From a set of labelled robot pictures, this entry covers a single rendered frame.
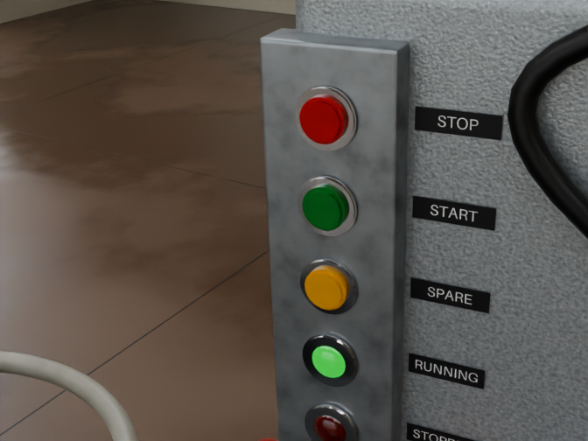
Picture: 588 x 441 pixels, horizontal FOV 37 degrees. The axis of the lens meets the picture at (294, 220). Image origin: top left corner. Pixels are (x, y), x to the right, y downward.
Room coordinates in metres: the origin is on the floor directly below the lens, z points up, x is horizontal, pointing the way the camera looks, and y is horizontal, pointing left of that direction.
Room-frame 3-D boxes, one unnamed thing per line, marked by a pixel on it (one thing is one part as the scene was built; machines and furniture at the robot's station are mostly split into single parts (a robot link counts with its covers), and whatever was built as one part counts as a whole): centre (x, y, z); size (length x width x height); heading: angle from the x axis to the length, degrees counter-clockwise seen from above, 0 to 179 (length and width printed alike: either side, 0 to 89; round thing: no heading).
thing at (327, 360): (0.45, -0.02, 1.32); 0.02 x 0.01 x 0.02; 63
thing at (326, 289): (0.45, -0.02, 1.37); 0.03 x 0.01 x 0.03; 63
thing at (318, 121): (0.45, -0.02, 1.47); 0.03 x 0.01 x 0.03; 63
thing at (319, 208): (0.45, -0.02, 1.42); 0.03 x 0.01 x 0.03; 63
